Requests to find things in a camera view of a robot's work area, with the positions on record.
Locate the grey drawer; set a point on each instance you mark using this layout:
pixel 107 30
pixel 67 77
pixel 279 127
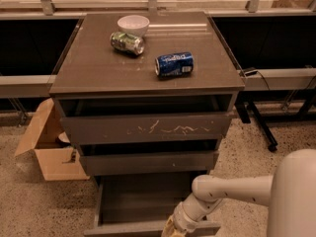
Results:
pixel 149 157
pixel 145 119
pixel 138 205

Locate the grey middle drawer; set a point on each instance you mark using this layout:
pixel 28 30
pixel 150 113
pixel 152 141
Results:
pixel 149 157

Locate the blue Pepsi can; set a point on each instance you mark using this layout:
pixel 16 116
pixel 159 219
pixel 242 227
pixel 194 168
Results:
pixel 174 64

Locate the open cardboard box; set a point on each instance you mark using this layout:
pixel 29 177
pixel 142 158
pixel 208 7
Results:
pixel 58 160

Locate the grey drawer cabinet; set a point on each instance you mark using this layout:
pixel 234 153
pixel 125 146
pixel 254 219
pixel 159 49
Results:
pixel 93 69

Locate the grey top drawer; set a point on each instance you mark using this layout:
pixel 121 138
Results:
pixel 145 119

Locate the black power adapter with cable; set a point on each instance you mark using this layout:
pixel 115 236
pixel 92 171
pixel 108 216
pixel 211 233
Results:
pixel 254 80

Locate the white plate in box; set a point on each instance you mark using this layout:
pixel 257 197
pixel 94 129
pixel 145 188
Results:
pixel 63 138

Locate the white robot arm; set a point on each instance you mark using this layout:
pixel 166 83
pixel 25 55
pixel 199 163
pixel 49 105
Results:
pixel 289 194

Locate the white bowl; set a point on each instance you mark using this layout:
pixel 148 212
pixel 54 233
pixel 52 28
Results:
pixel 134 24

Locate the grey bottom drawer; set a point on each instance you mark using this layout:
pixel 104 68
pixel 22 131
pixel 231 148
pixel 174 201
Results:
pixel 138 205

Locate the green crushed soda can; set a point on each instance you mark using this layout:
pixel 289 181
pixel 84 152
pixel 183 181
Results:
pixel 127 43

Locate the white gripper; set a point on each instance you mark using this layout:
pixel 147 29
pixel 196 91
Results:
pixel 180 218

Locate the black metal stand leg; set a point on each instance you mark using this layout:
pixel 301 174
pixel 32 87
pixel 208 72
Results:
pixel 243 107

